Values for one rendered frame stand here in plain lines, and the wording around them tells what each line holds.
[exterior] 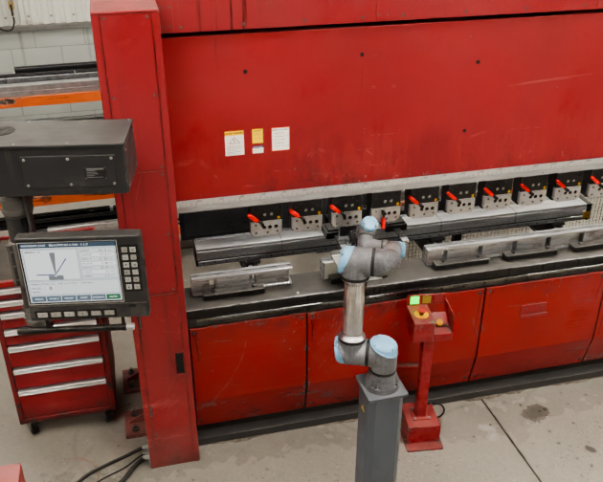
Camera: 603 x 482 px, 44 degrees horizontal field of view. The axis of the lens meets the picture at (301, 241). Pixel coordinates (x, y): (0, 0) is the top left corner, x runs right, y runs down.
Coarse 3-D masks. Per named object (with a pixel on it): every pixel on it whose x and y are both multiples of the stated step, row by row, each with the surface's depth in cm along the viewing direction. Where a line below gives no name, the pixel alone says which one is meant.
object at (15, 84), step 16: (48, 64) 506; (64, 64) 508; (80, 64) 508; (96, 64) 511; (0, 80) 481; (16, 80) 484; (32, 80) 486; (48, 80) 486; (64, 80) 478; (80, 80) 478; (96, 80) 480; (0, 96) 469; (16, 96) 472
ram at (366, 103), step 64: (192, 64) 311; (256, 64) 317; (320, 64) 324; (384, 64) 331; (448, 64) 339; (512, 64) 346; (576, 64) 355; (192, 128) 324; (256, 128) 331; (320, 128) 338; (384, 128) 346; (448, 128) 354; (512, 128) 363; (576, 128) 372; (192, 192) 338; (256, 192) 346
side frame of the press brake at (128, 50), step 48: (96, 0) 291; (144, 0) 291; (96, 48) 278; (144, 48) 283; (144, 96) 291; (144, 144) 301; (144, 192) 310; (144, 240) 321; (144, 336) 344; (144, 384) 357; (192, 384) 365; (192, 432) 378
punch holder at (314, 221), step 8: (304, 200) 354; (312, 200) 355; (320, 200) 356; (288, 208) 363; (296, 208) 355; (304, 208) 356; (312, 208) 357; (320, 208) 358; (304, 216) 358; (312, 216) 359; (320, 216) 360; (296, 224) 359; (304, 224) 360; (312, 224) 361; (320, 224) 362
